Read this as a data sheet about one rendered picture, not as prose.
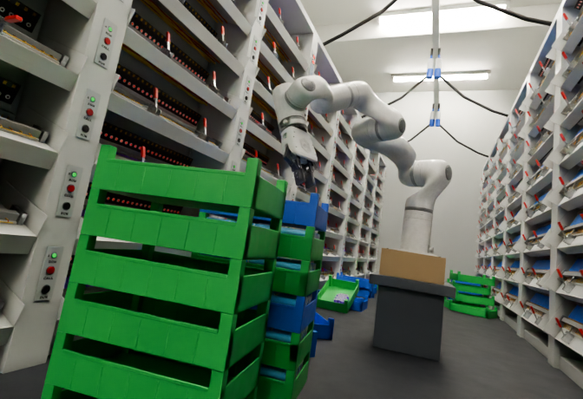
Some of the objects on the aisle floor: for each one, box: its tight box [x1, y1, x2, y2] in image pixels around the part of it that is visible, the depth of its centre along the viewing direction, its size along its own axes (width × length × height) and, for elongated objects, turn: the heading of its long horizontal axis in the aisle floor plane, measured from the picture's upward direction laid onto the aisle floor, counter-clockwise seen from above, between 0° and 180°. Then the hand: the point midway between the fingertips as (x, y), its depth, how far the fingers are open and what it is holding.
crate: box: [317, 274, 359, 314], centre depth 228 cm, size 30×20×8 cm
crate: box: [313, 312, 334, 340], centre depth 159 cm, size 30×20×8 cm
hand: (304, 179), depth 101 cm, fingers open, 3 cm apart
